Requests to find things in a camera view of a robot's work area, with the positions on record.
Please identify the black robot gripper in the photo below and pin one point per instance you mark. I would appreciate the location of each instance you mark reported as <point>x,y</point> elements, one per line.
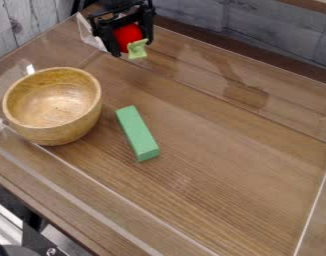
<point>120,13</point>

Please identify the red plush fruit green leaf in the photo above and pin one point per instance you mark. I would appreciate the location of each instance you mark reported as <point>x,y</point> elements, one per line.
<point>132,41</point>

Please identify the wooden bowl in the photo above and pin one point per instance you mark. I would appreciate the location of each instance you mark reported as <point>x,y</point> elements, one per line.
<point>54,105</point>

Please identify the green rectangular block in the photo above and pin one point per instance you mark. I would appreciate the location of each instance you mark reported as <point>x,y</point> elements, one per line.
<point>142,141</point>

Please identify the black metal table frame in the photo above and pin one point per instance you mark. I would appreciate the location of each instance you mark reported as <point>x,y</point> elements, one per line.
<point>22,226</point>

